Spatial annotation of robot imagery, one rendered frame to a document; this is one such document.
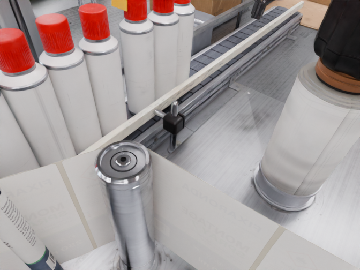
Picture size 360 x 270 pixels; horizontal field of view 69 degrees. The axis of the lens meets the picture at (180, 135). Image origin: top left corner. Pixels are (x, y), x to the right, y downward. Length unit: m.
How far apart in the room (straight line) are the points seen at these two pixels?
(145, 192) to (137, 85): 0.29
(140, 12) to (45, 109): 0.19
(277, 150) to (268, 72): 0.46
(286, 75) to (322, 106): 0.51
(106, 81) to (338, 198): 0.37
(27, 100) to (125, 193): 0.19
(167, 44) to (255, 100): 0.23
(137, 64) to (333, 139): 0.29
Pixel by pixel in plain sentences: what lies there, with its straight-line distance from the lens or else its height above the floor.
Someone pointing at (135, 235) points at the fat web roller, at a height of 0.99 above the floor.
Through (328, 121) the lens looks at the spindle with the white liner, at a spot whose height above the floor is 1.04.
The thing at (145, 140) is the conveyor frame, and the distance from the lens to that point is 0.46.
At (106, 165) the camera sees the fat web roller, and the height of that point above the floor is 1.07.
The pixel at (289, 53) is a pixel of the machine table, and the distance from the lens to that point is 0.91.
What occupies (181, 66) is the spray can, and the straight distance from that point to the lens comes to 0.52.
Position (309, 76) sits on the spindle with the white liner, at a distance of 0.30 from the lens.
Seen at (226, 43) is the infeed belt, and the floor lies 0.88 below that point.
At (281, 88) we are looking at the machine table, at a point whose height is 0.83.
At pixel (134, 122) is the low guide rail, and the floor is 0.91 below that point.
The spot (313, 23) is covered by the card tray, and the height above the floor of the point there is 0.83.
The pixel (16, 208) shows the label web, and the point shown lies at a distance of 0.21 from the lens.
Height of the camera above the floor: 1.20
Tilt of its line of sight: 45 degrees down
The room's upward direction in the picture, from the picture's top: 4 degrees clockwise
